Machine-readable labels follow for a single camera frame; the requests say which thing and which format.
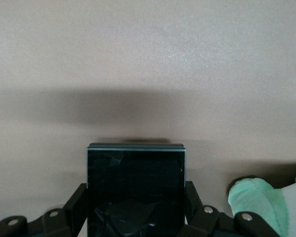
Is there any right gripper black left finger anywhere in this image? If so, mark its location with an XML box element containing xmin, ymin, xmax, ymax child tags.
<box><xmin>0</xmin><ymin>182</ymin><xmax>89</xmax><ymax>237</ymax></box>

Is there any green dinosaur plush toy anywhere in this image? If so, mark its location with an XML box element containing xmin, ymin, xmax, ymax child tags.
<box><xmin>227</xmin><ymin>164</ymin><xmax>296</xmax><ymax>237</ymax></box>

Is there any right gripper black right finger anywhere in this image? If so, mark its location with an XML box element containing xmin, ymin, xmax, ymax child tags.
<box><xmin>180</xmin><ymin>181</ymin><xmax>282</xmax><ymax>237</ymax></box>

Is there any black smartphone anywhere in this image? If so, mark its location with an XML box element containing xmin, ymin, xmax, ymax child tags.
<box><xmin>85</xmin><ymin>142</ymin><xmax>187</xmax><ymax>237</ymax></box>

